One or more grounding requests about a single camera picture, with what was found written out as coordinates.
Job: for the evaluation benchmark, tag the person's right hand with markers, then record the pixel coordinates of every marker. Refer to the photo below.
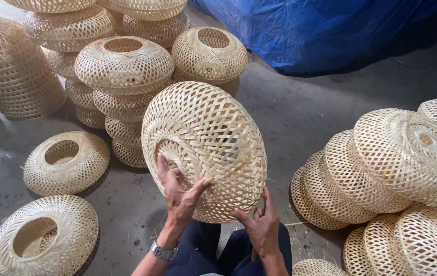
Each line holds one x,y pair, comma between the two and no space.
264,234

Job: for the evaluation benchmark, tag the person's left hand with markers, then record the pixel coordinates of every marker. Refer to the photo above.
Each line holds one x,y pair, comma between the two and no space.
180,203

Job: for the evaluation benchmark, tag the round woven bamboo lampshade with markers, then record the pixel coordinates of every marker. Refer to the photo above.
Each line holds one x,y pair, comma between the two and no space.
211,134
316,269
84,165
73,237

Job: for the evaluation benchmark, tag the thin bamboo strip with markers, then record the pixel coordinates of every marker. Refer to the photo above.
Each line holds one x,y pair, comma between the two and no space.
295,224

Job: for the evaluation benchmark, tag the person's dark blue trousers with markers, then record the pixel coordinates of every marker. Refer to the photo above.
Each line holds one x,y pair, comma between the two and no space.
199,249

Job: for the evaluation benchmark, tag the silver metal wristwatch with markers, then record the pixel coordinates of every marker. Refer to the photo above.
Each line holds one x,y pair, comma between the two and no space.
163,252

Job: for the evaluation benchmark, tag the stack of bamboo lampshades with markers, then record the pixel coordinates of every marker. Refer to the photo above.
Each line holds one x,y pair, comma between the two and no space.
122,65

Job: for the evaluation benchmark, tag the heap of bamboo lampshades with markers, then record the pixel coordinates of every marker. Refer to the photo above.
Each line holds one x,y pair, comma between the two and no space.
406,153

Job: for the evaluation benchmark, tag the blue plastic tarpaulin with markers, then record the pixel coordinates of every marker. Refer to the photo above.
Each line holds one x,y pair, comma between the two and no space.
318,30

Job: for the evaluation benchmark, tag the nested stack of bamboo baskets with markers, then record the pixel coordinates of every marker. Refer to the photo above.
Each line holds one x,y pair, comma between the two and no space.
11,69

